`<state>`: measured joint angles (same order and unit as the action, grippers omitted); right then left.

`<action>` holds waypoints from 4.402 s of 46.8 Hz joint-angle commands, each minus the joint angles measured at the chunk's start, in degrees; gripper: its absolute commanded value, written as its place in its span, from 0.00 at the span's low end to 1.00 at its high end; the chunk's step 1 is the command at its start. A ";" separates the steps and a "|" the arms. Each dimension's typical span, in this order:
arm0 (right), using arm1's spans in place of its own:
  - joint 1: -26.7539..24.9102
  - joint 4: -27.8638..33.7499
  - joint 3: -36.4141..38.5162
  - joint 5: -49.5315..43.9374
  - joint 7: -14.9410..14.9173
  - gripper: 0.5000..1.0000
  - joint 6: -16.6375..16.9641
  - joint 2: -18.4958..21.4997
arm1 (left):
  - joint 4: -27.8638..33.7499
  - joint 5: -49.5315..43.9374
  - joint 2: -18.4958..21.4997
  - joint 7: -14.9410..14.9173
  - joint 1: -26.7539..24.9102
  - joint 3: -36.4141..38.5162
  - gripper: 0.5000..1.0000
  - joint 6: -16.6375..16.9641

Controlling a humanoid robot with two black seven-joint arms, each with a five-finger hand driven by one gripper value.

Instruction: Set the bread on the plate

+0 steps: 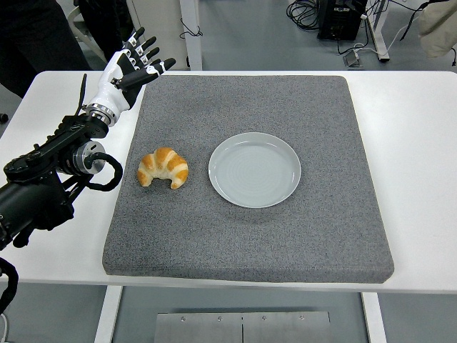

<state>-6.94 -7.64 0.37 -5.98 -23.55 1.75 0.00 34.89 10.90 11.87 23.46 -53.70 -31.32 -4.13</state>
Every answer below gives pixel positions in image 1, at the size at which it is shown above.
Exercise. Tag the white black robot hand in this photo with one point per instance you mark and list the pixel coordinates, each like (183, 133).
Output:
(107, 89)

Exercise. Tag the golden croissant bread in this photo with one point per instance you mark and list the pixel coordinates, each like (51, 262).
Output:
(164, 160)

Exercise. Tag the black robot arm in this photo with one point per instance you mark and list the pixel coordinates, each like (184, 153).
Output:
(35, 200)

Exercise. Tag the round grey plate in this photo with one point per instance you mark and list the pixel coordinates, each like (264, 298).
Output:
(253, 171)

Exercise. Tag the grey metal plate with screws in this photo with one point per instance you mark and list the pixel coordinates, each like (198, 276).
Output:
(214, 328)

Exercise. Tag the person's leg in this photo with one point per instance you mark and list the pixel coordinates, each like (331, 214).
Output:
(107, 21)
(35, 35)

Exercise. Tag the white desk side panel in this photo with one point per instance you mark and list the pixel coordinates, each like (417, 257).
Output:
(193, 50)

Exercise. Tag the small black object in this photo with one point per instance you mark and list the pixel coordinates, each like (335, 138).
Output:
(3, 118)

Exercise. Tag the grey square foam mat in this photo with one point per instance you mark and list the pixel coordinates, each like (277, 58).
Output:
(250, 243)

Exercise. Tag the white table leg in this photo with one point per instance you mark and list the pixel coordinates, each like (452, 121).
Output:
(105, 318)
(375, 321)

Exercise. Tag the black computer tower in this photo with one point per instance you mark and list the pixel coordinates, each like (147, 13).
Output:
(339, 21)

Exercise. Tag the small grey foot pedal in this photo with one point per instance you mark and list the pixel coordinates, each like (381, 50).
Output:
(353, 60)

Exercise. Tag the white desk leg with foot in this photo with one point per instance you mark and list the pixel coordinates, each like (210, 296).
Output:
(380, 39)

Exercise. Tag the beige cloth bag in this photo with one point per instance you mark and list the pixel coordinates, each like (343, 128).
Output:
(437, 32)

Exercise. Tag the white chair frame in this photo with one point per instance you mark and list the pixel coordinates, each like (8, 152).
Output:
(83, 33)

